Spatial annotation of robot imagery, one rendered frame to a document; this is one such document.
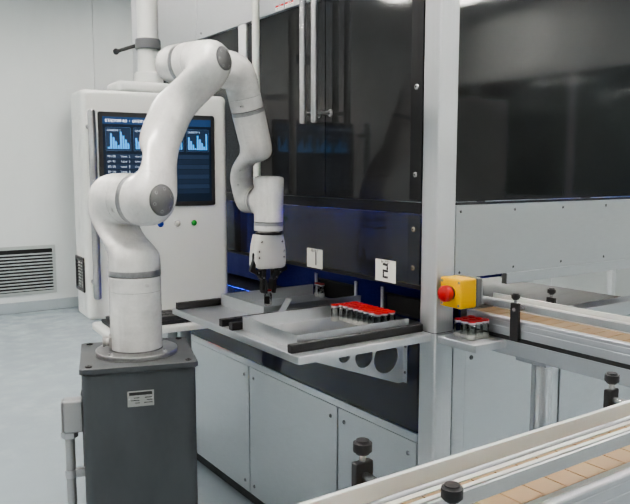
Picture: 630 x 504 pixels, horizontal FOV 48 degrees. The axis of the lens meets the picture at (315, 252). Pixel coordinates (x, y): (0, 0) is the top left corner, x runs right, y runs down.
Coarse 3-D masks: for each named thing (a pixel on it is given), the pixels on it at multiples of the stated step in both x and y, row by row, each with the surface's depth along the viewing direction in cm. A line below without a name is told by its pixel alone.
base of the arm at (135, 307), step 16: (112, 288) 164; (128, 288) 162; (144, 288) 163; (160, 288) 168; (112, 304) 165; (128, 304) 163; (144, 304) 164; (160, 304) 168; (112, 320) 165; (128, 320) 163; (144, 320) 164; (160, 320) 169; (112, 336) 166; (128, 336) 164; (144, 336) 164; (160, 336) 169; (96, 352) 166; (112, 352) 166; (128, 352) 164; (144, 352) 165; (160, 352) 166
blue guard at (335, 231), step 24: (240, 216) 259; (288, 216) 232; (312, 216) 221; (336, 216) 211; (360, 216) 201; (384, 216) 192; (408, 216) 184; (240, 240) 261; (288, 240) 233; (312, 240) 222; (336, 240) 211; (360, 240) 202; (384, 240) 193; (408, 240) 185; (336, 264) 212; (360, 264) 202; (408, 264) 186
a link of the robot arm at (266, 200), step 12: (264, 180) 199; (276, 180) 200; (252, 192) 203; (264, 192) 200; (276, 192) 200; (252, 204) 203; (264, 204) 200; (276, 204) 200; (264, 216) 200; (276, 216) 201
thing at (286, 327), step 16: (256, 320) 186; (272, 320) 189; (288, 320) 192; (304, 320) 195; (320, 320) 195; (400, 320) 180; (272, 336) 172; (288, 336) 166; (304, 336) 164; (320, 336) 167
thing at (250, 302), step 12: (276, 288) 229; (288, 288) 232; (300, 288) 234; (312, 288) 237; (228, 300) 214; (240, 300) 208; (252, 300) 225; (276, 300) 226; (300, 300) 226; (312, 300) 226; (324, 300) 209; (336, 300) 211; (348, 300) 214; (360, 300) 216; (252, 312) 203; (264, 312) 197
